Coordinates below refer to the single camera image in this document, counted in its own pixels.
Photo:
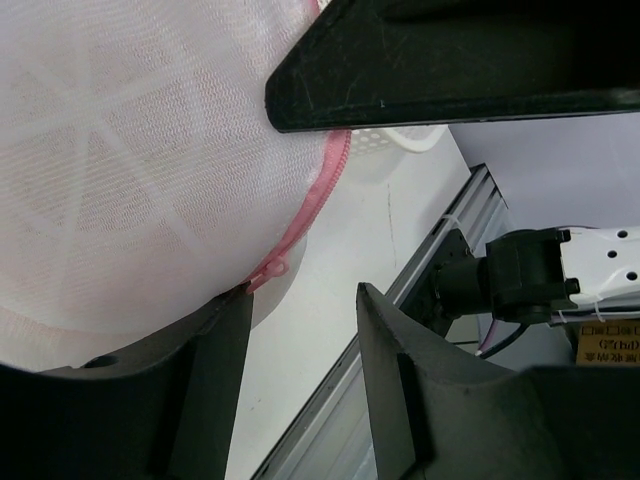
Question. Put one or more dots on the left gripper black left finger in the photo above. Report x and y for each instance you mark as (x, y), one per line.
(163, 407)

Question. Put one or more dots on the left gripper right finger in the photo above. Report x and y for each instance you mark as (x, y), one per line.
(489, 422)

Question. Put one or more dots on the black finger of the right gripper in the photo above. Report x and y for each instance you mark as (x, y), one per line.
(405, 63)

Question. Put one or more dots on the white mesh laundry bag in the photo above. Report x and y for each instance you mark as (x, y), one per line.
(140, 176)

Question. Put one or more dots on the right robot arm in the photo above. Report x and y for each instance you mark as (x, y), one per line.
(521, 279)

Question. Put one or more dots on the white perforated plastic basket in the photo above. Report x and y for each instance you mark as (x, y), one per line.
(416, 139)

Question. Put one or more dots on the aluminium rail frame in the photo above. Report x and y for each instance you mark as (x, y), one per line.
(366, 419)

